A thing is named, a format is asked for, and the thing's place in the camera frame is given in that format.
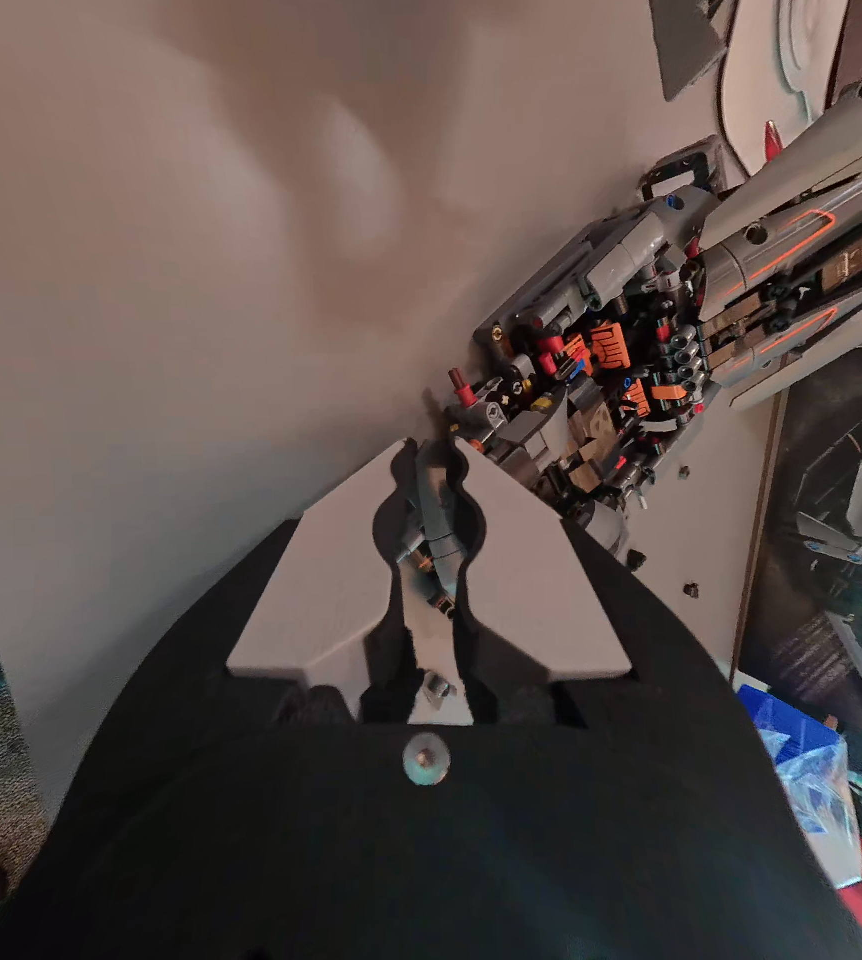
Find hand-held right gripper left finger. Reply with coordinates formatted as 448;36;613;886
225;438;421;721

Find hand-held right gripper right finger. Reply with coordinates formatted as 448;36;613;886
449;437;635;695

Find grey toy brick panel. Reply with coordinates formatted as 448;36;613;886
395;441;471;612

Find grey toy brick car model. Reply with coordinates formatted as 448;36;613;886
442;52;862;560

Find black car picture set box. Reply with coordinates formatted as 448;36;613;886
734;341;862;766

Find scattered small toy brick pieces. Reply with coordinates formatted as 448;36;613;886
626;463;702;601

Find blue plastic storage bin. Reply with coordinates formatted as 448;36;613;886
737;684;851;796

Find clear plastic bags pile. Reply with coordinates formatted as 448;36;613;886
757;720;862;890

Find white book stand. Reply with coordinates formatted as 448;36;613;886
716;0;862;198

